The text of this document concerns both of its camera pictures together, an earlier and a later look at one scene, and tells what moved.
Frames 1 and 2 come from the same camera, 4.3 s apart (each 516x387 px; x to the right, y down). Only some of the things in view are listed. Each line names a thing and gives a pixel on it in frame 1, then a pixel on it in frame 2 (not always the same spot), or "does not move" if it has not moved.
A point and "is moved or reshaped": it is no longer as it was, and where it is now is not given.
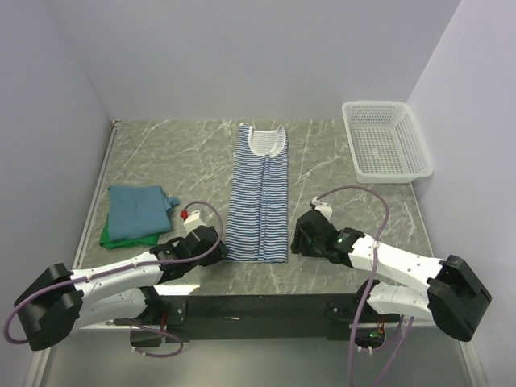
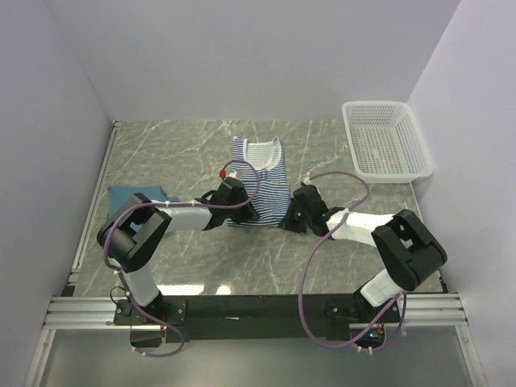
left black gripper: x=218 y=254 to x=249 y=214
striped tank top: x=257 y=200 is moved or reshaped
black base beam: x=258 y=318 does not move
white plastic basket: x=387 y=142 does not move
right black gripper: x=298 y=243 to x=289 y=222
